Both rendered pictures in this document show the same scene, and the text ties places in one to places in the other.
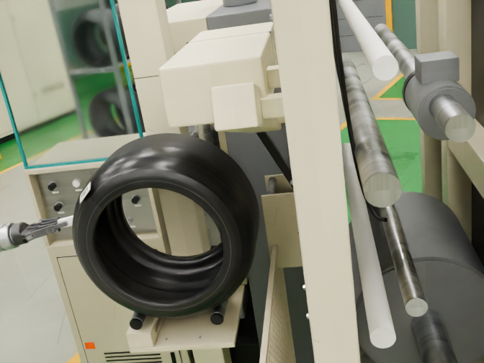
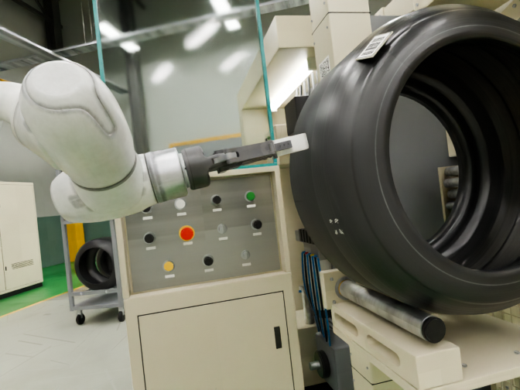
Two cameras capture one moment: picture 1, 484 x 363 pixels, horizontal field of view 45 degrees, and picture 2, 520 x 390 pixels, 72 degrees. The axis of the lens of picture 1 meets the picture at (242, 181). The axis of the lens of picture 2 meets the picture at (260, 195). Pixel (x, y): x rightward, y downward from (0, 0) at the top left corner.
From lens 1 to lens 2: 1.74 m
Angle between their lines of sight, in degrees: 31
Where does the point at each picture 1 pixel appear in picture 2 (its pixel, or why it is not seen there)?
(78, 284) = (164, 360)
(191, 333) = (490, 351)
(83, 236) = (369, 127)
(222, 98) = not seen: outside the picture
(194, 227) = not seen: hidden behind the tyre
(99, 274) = (392, 208)
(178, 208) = not seen: hidden behind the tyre
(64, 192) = (160, 217)
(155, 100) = (352, 42)
